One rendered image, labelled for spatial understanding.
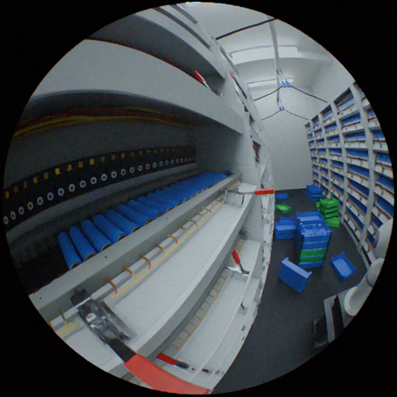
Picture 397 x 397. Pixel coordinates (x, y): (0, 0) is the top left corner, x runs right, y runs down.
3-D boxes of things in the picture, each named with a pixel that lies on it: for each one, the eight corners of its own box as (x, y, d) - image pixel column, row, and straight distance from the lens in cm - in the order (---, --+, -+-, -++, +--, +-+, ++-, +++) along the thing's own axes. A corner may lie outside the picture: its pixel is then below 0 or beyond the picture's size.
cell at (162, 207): (145, 204, 25) (174, 216, 21) (136, 208, 24) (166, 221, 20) (144, 194, 24) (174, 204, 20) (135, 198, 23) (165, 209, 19)
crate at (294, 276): (300, 293, 132) (305, 287, 137) (306, 278, 117) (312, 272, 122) (278, 277, 142) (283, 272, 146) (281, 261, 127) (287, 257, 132)
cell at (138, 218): (126, 213, 23) (154, 228, 19) (116, 217, 22) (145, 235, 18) (124, 202, 22) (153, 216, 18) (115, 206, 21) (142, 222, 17)
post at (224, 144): (256, 314, 118) (205, 28, 93) (252, 324, 114) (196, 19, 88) (231, 310, 121) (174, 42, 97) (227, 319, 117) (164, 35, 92)
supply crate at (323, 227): (325, 228, 154) (326, 220, 151) (330, 239, 139) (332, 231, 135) (299, 230, 147) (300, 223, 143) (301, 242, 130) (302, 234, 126)
